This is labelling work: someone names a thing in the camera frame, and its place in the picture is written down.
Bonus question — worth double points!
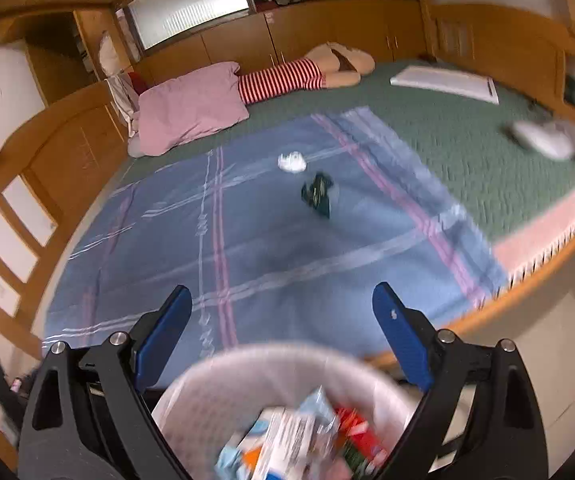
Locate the striped plush doll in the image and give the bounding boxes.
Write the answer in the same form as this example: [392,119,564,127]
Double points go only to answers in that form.
[238,42,376,106]

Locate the pink pillow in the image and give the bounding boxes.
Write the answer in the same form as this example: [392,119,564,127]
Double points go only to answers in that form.
[138,61,251,157]

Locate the red and white wrapper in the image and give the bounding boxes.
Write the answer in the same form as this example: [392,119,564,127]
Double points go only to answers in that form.
[336,406,388,466]

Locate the white carton box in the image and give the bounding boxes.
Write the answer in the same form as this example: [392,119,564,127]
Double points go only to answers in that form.
[252,407,341,480]

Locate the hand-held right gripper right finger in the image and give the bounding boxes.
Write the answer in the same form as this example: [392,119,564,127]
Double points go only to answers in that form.
[371,282,549,480]

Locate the pale blue wrapper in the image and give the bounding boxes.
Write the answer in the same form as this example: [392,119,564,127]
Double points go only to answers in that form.
[215,385,338,480]

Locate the crumpled white paper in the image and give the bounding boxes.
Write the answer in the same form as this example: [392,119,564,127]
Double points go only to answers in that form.
[278,152,307,175]

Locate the frosted glass window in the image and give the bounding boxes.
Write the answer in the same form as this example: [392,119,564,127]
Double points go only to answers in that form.
[126,0,251,52]

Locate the white fluffy item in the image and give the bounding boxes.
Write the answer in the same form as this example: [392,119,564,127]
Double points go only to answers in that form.
[98,30,132,79]

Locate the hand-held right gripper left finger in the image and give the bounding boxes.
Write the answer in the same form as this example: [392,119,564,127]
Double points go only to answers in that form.
[18,285,194,480]

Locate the dark green wrapper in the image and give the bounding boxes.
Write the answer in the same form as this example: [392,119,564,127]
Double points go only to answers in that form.
[301,172,335,219]

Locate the white handheld appliance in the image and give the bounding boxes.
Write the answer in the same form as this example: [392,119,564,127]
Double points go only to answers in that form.
[509,119,575,162]

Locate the white flat board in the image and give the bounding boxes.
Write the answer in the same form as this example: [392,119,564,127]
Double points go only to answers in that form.
[390,65,500,106]

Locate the green bed mat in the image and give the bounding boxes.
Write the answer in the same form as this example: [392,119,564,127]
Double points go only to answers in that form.
[118,59,575,242]

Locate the wooden bed frame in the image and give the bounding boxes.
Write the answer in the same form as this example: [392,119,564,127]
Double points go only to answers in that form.
[0,0,575,461]

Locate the blue plaid blanket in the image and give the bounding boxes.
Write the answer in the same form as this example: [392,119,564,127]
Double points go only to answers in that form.
[42,105,511,361]

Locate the white cloth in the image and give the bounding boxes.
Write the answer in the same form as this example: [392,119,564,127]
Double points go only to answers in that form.
[106,74,142,137]

